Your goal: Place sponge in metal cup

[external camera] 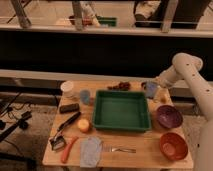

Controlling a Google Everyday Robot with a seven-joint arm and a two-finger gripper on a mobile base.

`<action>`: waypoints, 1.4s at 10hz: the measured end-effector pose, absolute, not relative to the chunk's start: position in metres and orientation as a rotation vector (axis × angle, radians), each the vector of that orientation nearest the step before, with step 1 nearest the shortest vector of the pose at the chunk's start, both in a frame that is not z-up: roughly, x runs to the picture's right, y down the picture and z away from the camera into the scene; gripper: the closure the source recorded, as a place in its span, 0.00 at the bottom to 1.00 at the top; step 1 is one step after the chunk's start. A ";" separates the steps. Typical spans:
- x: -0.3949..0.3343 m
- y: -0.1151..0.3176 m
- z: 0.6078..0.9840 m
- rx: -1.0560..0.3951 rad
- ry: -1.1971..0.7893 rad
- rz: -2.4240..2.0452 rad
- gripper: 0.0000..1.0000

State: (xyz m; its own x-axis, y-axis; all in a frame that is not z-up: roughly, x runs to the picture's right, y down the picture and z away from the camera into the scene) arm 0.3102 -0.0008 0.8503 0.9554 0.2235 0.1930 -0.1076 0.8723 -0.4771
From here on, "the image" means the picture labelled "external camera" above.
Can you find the orange handled tool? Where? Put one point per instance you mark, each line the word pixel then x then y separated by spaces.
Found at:
pixel 66 151

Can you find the white metal cup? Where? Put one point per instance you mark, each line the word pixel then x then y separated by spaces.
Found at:
pixel 67 88

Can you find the orange bowl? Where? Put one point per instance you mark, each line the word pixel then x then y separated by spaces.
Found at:
pixel 173 146

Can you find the grey blue gripper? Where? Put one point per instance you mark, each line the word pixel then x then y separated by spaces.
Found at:
pixel 150 89

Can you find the purple bowl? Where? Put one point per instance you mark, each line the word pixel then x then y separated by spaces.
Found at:
pixel 169 117

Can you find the green plastic tray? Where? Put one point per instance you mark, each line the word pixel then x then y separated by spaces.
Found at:
pixel 121 110

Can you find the dark rectangular block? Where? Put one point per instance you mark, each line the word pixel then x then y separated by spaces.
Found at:
pixel 69 108

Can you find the grey blue cloth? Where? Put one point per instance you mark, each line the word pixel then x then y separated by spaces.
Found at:
pixel 90 152

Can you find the wooden table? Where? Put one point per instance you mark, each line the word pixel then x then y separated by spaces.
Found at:
pixel 147 156

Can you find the black handled brush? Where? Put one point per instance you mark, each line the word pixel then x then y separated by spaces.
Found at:
pixel 57 142

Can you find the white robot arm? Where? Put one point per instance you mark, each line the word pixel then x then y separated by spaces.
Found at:
pixel 187 67

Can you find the dark red grapes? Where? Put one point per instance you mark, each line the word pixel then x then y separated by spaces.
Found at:
pixel 122 86

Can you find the translucent blue cup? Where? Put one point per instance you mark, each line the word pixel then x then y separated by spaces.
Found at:
pixel 85 97

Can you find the silver fork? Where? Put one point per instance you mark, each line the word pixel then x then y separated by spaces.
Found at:
pixel 118 149

